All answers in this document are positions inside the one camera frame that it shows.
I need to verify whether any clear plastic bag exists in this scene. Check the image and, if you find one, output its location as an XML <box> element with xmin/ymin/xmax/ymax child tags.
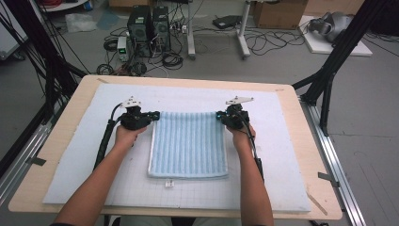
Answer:
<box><xmin>64</xmin><ymin>12</ymin><xmax>98</xmax><ymax>34</ymax></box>

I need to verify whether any tangle of black floor cables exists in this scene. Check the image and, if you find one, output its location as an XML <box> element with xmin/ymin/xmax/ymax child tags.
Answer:
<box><xmin>244</xmin><ymin>26</ymin><xmax>307</xmax><ymax>57</ymax></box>

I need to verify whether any black metal frame post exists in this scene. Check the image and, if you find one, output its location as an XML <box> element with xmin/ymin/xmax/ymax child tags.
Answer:
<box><xmin>291</xmin><ymin>0</ymin><xmax>390</xmax><ymax>137</ymax></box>
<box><xmin>3</xmin><ymin>0</ymin><xmax>89</xmax><ymax>124</ymax></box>

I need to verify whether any person's right hand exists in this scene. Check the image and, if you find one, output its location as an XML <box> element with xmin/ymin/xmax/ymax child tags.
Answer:
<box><xmin>226</xmin><ymin>125</ymin><xmax>257</xmax><ymax>153</ymax></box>

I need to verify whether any thin wooden strip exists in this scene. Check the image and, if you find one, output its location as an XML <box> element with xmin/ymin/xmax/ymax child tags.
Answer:
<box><xmin>306</xmin><ymin>191</ymin><xmax>329</xmax><ymax>217</ymax></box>

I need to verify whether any white grid mat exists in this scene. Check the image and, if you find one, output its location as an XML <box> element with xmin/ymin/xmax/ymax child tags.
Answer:
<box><xmin>41</xmin><ymin>83</ymin><xmax>312</xmax><ymax>213</ymax></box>

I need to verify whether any black sleeved gripper cable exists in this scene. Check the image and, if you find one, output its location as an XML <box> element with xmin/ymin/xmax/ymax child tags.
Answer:
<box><xmin>93</xmin><ymin>103</ymin><xmax>124</xmax><ymax>170</ymax></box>

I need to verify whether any blue striped towel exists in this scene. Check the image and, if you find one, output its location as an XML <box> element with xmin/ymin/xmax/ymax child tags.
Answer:
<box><xmin>147</xmin><ymin>110</ymin><xmax>230</xmax><ymax>188</ymax></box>

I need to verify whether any brown cardboard box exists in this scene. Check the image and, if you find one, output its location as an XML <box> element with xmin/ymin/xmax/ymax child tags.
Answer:
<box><xmin>253</xmin><ymin>0</ymin><xmax>310</xmax><ymax>31</ymax></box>

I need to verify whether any black tape piece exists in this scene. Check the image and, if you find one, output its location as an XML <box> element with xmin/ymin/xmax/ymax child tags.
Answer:
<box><xmin>26</xmin><ymin>155</ymin><xmax>47</xmax><ymax>167</ymax></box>

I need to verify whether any white cabinet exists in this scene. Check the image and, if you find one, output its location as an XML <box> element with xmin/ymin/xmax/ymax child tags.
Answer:
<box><xmin>0</xmin><ymin>0</ymin><xmax>30</xmax><ymax>61</ymax></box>

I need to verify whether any coiled black floor cable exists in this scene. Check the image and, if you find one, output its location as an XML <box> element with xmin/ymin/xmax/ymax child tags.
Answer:
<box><xmin>161</xmin><ymin>51</ymin><xmax>184</xmax><ymax>71</ymax></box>

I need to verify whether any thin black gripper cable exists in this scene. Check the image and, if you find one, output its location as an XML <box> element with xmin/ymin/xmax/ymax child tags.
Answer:
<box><xmin>238</xmin><ymin>112</ymin><xmax>265</xmax><ymax>182</ymax></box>

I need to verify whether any grey headset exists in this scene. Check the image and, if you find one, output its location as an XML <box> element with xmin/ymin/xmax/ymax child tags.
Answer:
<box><xmin>307</xmin><ymin>11</ymin><xmax>354</xmax><ymax>43</ymax></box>

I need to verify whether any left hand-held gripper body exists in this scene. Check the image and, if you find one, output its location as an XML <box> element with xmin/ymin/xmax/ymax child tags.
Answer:
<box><xmin>120</xmin><ymin>96</ymin><xmax>152</xmax><ymax>131</ymax></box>

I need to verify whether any aluminium rail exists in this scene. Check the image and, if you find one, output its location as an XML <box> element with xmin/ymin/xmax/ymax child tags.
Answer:
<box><xmin>0</xmin><ymin>121</ymin><xmax>54</xmax><ymax>205</ymax></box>
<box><xmin>299</xmin><ymin>97</ymin><xmax>368</xmax><ymax>226</ymax></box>

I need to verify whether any slim black computer tower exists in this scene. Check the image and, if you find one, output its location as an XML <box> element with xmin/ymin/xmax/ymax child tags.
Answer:
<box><xmin>152</xmin><ymin>6</ymin><xmax>172</xmax><ymax>53</ymax></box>

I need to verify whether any white desk leg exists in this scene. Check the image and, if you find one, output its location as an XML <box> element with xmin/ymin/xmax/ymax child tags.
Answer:
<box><xmin>186</xmin><ymin>0</ymin><xmax>198</xmax><ymax>60</ymax></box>
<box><xmin>236</xmin><ymin>0</ymin><xmax>252</xmax><ymax>60</ymax></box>

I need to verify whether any person's left hand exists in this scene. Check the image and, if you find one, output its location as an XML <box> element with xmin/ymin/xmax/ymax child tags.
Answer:
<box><xmin>114</xmin><ymin>125</ymin><xmax>148</xmax><ymax>152</ymax></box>

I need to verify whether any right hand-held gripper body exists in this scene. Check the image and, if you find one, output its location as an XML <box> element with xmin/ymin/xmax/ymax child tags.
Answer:
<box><xmin>223</xmin><ymin>96</ymin><xmax>254</xmax><ymax>130</ymax></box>

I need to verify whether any white power supply unit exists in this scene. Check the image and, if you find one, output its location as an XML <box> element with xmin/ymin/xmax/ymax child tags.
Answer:
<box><xmin>117</xmin><ymin>36</ymin><xmax>129</xmax><ymax>62</ymax></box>

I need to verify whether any black flat box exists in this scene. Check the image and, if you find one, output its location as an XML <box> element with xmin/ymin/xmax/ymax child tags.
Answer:
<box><xmin>212</xmin><ymin>14</ymin><xmax>243</xmax><ymax>30</ymax></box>

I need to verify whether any large black computer tower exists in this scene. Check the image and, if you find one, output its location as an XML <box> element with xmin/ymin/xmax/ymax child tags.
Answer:
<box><xmin>126</xmin><ymin>5</ymin><xmax>153</xmax><ymax>58</ymax></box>

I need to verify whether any white floor board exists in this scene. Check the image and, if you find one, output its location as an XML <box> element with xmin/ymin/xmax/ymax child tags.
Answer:
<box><xmin>297</xmin><ymin>14</ymin><xmax>374</xmax><ymax>57</ymax></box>

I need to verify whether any grey tape piece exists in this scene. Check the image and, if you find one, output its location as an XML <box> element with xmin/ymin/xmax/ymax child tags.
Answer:
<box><xmin>317</xmin><ymin>171</ymin><xmax>341</xmax><ymax>188</ymax></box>

